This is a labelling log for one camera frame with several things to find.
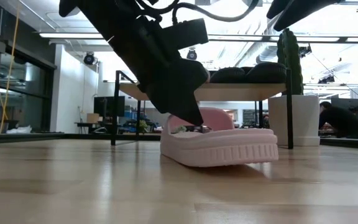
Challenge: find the ceiling light bar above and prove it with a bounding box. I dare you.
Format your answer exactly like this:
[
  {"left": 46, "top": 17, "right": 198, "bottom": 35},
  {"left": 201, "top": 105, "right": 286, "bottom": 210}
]
[{"left": 39, "top": 32, "right": 358, "bottom": 44}]

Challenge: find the green cactus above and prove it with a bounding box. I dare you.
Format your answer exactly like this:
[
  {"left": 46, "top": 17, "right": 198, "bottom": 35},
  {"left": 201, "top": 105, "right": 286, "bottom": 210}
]
[{"left": 277, "top": 27, "right": 304, "bottom": 96}]

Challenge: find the pink rubber slide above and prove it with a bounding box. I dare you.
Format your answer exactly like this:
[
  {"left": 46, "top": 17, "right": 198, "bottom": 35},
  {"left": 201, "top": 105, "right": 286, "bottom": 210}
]
[{"left": 159, "top": 107, "right": 280, "bottom": 168}]

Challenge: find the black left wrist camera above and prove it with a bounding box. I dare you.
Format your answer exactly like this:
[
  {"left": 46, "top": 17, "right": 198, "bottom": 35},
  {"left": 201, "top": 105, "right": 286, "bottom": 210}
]
[{"left": 162, "top": 17, "right": 209, "bottom": 50}]

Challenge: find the white plant pot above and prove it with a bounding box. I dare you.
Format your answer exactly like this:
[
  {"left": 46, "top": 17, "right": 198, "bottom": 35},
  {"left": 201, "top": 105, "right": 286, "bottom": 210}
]
[{"left": 267, "top": 94, "right": 321, "bottom": 147}]

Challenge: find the person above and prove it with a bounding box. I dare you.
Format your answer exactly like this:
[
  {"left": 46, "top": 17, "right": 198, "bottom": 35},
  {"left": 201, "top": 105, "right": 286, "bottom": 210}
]
[{"left": 318, "top": 101, "right": 358, "bottom": 139}]

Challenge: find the yellow cable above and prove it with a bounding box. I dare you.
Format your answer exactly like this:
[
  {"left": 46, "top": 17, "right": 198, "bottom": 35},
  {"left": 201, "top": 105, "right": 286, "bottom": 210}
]
[{"left": 0, "top": 0, "right": 21, "bottom": 134}]

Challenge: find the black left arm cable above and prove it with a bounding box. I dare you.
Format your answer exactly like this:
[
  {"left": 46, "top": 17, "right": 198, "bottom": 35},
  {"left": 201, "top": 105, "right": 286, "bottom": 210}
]
[{"left": 135, "top": 0, "right": 260, "bottom": 24}]

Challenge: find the black rubber slide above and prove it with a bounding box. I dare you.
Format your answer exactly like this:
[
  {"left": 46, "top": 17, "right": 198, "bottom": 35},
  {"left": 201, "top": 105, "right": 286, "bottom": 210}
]
[
  {"left": 244, "top": 62, "right": 288, "bottom": 84},
  {"left": 209, "top": 67, "right": 247, "bottom": 84}
]

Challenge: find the black computer monitor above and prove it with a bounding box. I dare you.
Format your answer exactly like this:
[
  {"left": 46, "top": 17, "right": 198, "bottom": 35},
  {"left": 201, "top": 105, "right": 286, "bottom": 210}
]
[
  {"left": 331, "top": 97, "right": 358, "bottom": 128},
  {"left": 93, "top": 95, "right": 126, "bottom": 118}
]

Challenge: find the round black ceiling device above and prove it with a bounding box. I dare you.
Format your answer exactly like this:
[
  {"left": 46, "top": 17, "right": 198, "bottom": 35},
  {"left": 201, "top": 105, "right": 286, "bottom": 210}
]
[
  {"left": 83, "top": 52, "right": 96, "bottom": 66},
  {"left": 186, "top": 48, "right": 198, "bottom": 62}
]

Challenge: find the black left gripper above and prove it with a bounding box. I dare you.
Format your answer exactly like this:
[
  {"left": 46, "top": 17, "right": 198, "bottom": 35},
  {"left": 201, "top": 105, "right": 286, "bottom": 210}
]
[{"left": 87, "top": 9, "right": 210, "bottom": 125}]

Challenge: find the wooden shelf black frame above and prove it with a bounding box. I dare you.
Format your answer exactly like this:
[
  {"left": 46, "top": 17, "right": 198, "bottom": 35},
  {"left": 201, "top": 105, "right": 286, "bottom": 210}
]
[{"left": 110, "top": 70, "right": 294, "bottom": 150}]

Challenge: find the white cloth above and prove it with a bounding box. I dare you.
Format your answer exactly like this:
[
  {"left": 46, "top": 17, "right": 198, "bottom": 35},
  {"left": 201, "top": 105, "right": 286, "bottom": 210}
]
[{"left": 6, "top": 124, "right": 33, "bottom": 134}]

